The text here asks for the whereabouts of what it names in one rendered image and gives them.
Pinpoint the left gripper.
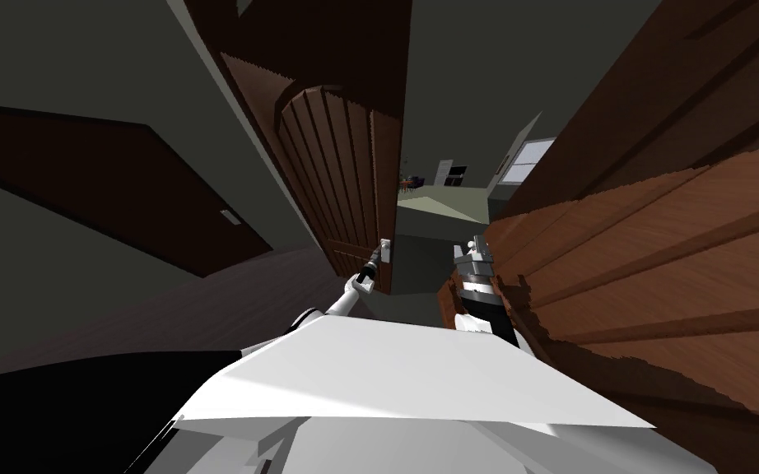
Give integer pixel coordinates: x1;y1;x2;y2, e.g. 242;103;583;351
359;249;385;286

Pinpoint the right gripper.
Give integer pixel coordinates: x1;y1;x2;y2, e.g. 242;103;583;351
453;235;496;281

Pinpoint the bright window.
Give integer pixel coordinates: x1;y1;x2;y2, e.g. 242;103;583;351
499;137;557;185

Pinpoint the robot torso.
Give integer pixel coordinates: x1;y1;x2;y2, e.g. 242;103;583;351
125;314;716;474

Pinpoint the brown arched panel door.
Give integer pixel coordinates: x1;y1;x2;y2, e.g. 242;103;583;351
180;0;413;296

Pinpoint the brown wooden panelled door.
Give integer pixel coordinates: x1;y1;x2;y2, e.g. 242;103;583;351
437;0;759;474

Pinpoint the dark brown plain door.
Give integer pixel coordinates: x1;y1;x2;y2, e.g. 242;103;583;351
0;101;275;279

